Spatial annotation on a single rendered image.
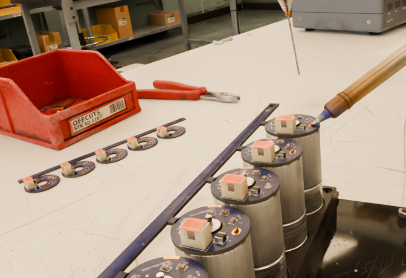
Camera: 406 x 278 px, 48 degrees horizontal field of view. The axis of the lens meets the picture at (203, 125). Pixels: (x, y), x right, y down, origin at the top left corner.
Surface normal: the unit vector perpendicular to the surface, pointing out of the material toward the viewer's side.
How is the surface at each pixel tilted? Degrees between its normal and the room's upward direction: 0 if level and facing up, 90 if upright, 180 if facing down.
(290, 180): 90
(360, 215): 0
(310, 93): 0
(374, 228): 0
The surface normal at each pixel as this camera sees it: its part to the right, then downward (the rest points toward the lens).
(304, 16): -0.77, 0.33
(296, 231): 0.49, 0.25
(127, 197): -0.14, -0.92
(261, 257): 0.25, 0.32
